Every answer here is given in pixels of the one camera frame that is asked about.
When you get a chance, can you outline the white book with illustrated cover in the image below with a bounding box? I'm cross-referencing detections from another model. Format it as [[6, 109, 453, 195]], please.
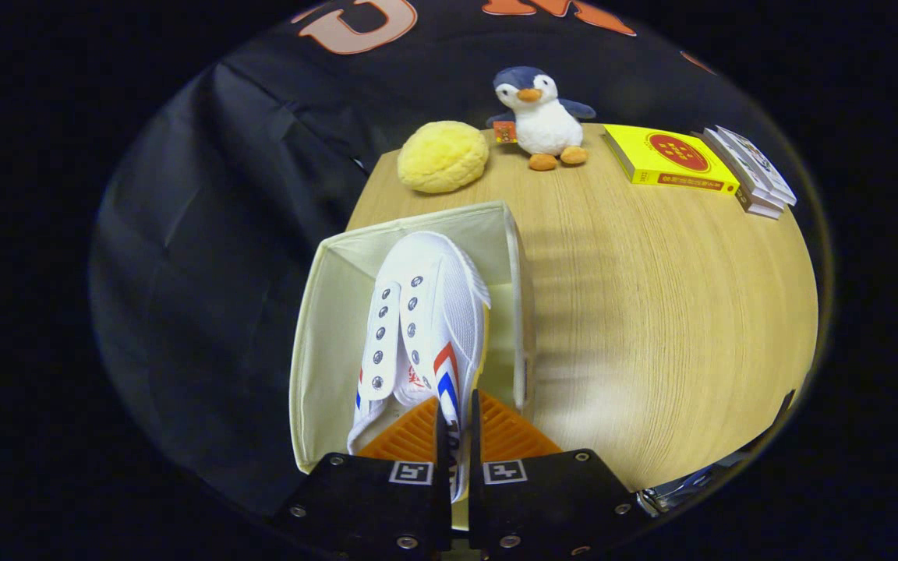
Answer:
[[716, 125, 797, 206]]

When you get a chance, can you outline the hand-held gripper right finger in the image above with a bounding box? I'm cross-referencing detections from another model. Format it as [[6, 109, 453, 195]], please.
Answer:
[[468, 389, 642, 561]]

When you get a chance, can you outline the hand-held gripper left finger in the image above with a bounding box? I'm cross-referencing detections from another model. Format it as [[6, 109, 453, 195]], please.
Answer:
[[268, 400, 454, 561]]

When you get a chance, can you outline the yellow book with red label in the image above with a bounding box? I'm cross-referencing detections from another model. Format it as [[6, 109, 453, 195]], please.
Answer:
[[602, 124, 741, 193]]

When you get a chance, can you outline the beige fabric storage box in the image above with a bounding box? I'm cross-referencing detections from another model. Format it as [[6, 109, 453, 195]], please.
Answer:
[[289, 200, 537, 531]]

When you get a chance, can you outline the yellow plush bun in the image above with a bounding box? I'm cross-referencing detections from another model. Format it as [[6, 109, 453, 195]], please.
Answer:
[[397, 120, 490, 194]]

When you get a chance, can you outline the white canvas shoe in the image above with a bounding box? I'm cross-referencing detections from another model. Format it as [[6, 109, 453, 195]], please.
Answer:
[[346, 231, 492, 503]]

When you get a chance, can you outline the penguin plush toy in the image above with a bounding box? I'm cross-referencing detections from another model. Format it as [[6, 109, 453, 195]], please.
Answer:
[[486, 66, 596, 171]]

